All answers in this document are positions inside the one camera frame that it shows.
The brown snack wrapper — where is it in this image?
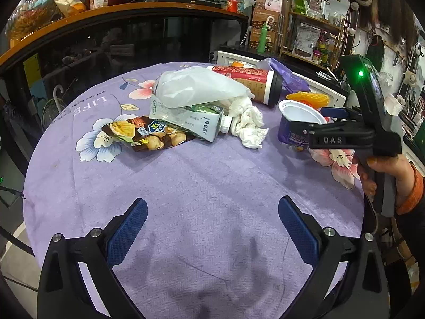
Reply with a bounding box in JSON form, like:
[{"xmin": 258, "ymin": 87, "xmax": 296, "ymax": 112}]
[{"xmin": 101, "ymin": 116, "xmax": 196, "ymax": 152}]

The wooden shelf rack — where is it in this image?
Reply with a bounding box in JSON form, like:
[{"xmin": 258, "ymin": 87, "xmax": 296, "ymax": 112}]
[{"xmin": 279, "ymin": 8, "xmax": 344, "ymax": 71}]

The green white milk carton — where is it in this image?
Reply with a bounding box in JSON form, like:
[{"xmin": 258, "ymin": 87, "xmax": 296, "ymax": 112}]
[{"xmin": 149, "ymin": 95, "xmax": 233, "ymax": 142}]

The brown coffee box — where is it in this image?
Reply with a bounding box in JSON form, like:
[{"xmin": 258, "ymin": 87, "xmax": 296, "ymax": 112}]
[{"xmin": 249, "ymin": 7, "xmax": 282, "ymax": 52}]

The yellow foam fruit net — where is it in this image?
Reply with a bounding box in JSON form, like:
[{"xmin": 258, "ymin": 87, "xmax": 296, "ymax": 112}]
[{"xmin": 286, "ymin": 91, "xmax": 331, "ymax": 110}]

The white purple yogurt cup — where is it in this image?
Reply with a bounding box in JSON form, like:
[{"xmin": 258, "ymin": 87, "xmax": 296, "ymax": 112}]
[{"xmin": 277, "ymin": 100, "xmax": 327, "ymax": 150}]

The purple tissue pack wrapper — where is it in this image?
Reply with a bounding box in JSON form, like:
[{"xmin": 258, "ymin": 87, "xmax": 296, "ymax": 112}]
[{"xmin": 256, "ymin": 58, "xmax": 310, "ymax": 94}]

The green bottle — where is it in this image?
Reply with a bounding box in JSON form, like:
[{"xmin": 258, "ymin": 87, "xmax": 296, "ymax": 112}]
[{"xmin": 257, "ymin": 23, "xmax": 268, "ymax": 53}]

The red paper coffee cup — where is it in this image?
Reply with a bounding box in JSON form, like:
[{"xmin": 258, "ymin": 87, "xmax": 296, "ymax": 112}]
[{"xmin": 207, "ymin": 66, "xmax": 283, "ymax": 107}]

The white drawer cabinet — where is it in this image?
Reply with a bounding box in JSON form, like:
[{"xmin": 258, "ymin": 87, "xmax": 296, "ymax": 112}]
[{"xmin": 217, "ymin": 51, "xmax": 346, "ymax": 108}]

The crumpled white tissue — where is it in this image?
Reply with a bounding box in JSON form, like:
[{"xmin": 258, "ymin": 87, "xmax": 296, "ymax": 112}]
[{"xmin": 218, "ymin": 96, "xmax": 269, "ymax": 149}]

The white plastic bag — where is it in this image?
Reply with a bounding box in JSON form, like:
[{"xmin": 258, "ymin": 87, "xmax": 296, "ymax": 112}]
[{"xmin": 152, "ymin": 66, "xmax": 254, "ymax": 109}]

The purple floral tablecloth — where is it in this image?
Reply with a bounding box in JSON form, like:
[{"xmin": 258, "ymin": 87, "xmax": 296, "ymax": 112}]
[{"xmin": 24, "ymin": 63, "xmax": 364, "ymax": 318}]

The right hand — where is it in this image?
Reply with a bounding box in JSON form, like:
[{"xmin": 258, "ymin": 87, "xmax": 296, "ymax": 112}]
[{"xmin": 353, "ymin": 155, "xmax": 415, "ymax": 207}]

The dark glass display counter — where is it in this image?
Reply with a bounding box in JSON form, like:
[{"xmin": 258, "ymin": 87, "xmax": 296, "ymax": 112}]
[{"xmin": 1, "ymin": 2, "xmax": 249, "ymax": 145}]

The red tin can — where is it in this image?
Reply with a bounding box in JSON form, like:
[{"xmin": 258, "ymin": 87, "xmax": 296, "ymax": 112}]
[{"xmin": 226, "ymin": 0, "xmax": 239, "ymax": 13}]

